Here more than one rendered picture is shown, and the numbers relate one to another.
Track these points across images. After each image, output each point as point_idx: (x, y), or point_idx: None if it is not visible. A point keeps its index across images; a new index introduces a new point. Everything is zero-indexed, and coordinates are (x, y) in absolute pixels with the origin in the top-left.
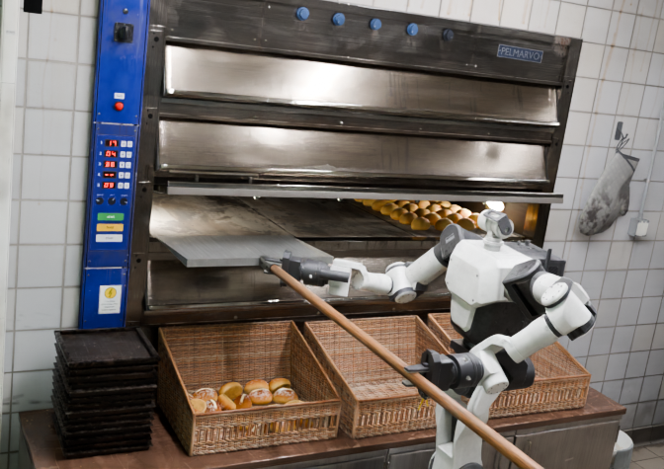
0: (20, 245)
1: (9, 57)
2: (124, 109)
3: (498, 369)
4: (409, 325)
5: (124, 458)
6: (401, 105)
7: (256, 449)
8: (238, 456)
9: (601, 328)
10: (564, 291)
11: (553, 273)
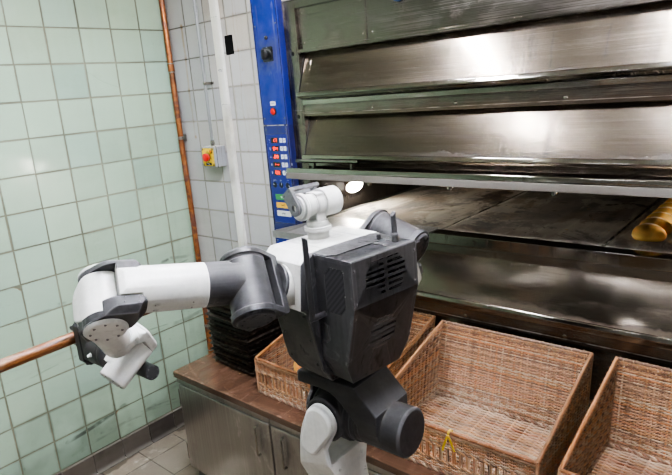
0: (248, 214)
1: (222, 87)
2: (277, 113)
3: (113, 359)
4: (597, 365)
5: (233, 375)
6: (523, 69)
7: (298, 410)
8: (279, 408)
9: None
10: (80, 272)
11: (339, 281)
